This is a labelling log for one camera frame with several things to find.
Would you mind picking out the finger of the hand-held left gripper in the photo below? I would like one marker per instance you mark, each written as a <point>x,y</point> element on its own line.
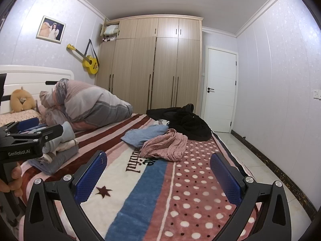
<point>50,131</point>
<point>27,125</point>

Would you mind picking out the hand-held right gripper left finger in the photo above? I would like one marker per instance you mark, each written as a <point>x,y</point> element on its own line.
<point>91,178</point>

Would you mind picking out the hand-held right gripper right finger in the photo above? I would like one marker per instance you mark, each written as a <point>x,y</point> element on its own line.
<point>227,178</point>

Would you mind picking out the person's left hand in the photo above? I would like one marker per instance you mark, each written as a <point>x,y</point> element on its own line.
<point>15,178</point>

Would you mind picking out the floral pillow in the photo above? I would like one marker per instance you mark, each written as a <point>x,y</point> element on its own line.
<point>20,115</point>

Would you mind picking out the tan plush toy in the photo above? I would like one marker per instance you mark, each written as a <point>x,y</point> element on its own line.
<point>17,103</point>

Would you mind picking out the grey folded garment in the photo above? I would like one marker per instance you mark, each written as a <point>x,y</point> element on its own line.
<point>62,160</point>

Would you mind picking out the dark baseboard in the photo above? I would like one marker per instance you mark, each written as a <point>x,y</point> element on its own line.
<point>270,160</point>

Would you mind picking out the white headboard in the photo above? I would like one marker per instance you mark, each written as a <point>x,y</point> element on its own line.
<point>30,76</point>

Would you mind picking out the pink grey folded quilt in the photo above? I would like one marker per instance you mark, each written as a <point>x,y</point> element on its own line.
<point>95,105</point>

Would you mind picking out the striped dotted printed blanket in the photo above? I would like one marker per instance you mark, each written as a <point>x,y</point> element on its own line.
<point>150,193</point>

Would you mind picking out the black jacket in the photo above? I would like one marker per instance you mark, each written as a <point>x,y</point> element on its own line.
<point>190,125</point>

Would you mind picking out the blue garment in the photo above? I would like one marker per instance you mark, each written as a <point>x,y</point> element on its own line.
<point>143,135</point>

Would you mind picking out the pink plaid garment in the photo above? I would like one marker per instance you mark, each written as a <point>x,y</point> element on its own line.
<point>165,145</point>

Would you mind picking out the white door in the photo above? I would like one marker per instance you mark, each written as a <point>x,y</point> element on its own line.
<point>220,105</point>

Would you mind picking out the yellow guitar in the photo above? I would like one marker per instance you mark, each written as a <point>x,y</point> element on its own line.
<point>89,64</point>

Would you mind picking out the stored bedding bundle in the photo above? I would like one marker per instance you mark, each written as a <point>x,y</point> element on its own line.
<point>110,31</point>

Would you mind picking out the wooden wardrobe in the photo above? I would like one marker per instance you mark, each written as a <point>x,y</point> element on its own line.
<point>165,75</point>

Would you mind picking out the framed wall photo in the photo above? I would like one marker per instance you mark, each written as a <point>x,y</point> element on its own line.
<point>51,29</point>

